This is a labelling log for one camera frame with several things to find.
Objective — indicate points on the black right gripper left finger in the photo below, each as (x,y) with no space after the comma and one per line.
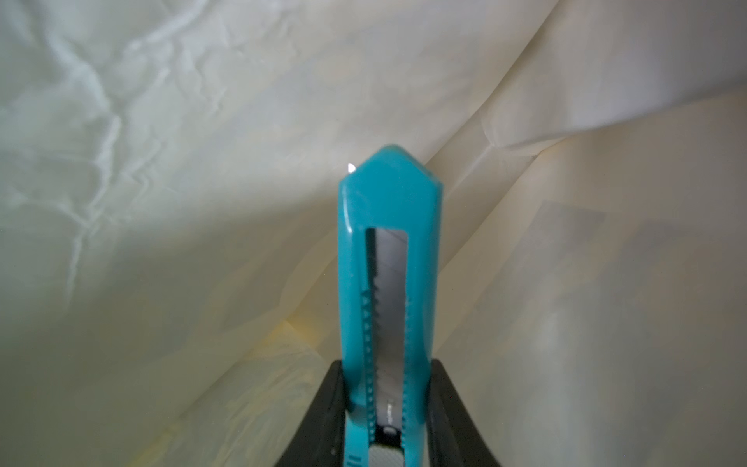
(319,440)

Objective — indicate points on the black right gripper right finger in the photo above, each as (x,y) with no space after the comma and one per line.
(453,438)

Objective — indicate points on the teal utility knife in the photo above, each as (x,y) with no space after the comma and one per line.
(389,221)

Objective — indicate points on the cream canvas tote bag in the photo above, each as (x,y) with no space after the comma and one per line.
(169,177)

